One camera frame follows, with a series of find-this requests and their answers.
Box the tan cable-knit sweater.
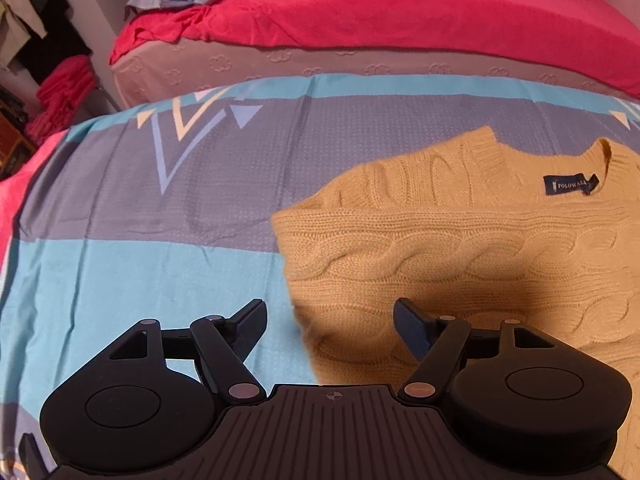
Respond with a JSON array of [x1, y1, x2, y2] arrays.
[[270, 126, 640, 480]]

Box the grey embossed mattress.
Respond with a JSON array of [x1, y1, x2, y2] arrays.
[[111, 35, 640, 111]]

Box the red bed sheet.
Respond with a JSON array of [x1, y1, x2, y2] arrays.
[[109, 0, 640, 98]]

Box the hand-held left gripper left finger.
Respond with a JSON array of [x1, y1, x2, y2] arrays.
[[107, 298, 267, 403]]

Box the dark hanging clothes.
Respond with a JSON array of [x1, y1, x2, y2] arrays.
[[0, 0, 94, 86]]

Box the blue grey printed blanket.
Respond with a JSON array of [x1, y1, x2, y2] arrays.
[[0, 74, 640, 480]]

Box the pink blanket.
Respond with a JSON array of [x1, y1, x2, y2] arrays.
[[0, 132, 69, 211]]

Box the pile of red clothes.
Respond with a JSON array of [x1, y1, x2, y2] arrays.
[[25, 55, 97, 142]]

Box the wooden cabinet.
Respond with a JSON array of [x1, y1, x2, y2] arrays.
[[0, 105, 38, 177]]

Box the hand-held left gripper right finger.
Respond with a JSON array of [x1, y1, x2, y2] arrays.
[[393, 298, 556, 403]]

